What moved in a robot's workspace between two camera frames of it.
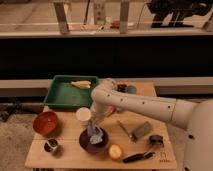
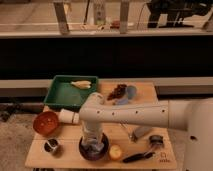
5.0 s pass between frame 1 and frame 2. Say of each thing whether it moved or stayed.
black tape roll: stayed
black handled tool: stayed
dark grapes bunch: stayed
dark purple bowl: moved
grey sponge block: stayed
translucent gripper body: moved
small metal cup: stayed
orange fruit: stayed
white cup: moved
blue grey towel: moved
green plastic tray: stayed
